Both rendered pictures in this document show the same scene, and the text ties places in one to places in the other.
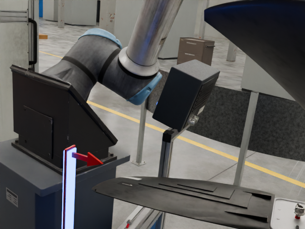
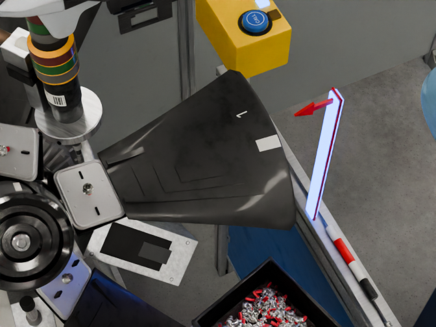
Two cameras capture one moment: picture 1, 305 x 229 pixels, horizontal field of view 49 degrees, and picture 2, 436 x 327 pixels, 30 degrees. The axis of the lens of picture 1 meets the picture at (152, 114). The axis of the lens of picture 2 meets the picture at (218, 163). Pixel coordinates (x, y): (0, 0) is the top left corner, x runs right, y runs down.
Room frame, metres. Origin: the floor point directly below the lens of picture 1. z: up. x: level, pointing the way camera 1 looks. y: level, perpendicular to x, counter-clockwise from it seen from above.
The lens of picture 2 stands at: (0.82, -0.46, 2.05)
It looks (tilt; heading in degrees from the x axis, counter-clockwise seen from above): 58 degrees down; 132
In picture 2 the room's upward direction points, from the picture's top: 1 degrees clockwise
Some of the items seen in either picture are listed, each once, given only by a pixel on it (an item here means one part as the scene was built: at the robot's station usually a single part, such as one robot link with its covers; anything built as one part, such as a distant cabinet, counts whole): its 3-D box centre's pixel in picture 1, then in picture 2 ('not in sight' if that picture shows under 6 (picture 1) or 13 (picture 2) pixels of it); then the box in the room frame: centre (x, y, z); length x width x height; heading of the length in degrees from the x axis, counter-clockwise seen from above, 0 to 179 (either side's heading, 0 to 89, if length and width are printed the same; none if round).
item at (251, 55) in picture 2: not in sight; (241, 25); (0.23, 0.25, 1.02); 0.16 x 0.10 x 0.11; 158
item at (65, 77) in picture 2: not in sight; (56, 61); (0.37, -0.20, 1.44); 0.04 x 0.04 x 0.01
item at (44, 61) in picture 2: not in sight; (51, 44); (0.37, -0.20, 1.46); 0.04 x 0.04 x 0.01
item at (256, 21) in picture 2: not in sight; (255, 21); (0.27, 0.23, 1.08); 0.04 x 0.04 x 0.02
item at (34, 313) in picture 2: not in sight; (30, 310); (0.35, -0.32, 0.99); 0.02 x 0.02 x 0.06
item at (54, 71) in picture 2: not in sight; (54, 53); (0.37, -0.20, 1.45); 0.04 x 0.04 x 0.01
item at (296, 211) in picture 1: (297, 215); (88, 191); (0.37, -0.20, 1.19); 0.01 x 0.01 x 0.03
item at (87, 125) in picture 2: not in sight; (54, 85); (0.36, -0.20, 1.39); 0.09 x 0.07 x 0.10; 13
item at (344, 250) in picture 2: not in sight; (351, 261); (0.60, 0.10, 0.87); 0.14 x 0.01 x 0.01; 159
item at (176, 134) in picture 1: (179, 127); not in sight; (1.09, -0.10, 1.04); 0.24 x 0.03 x 0.03; 158
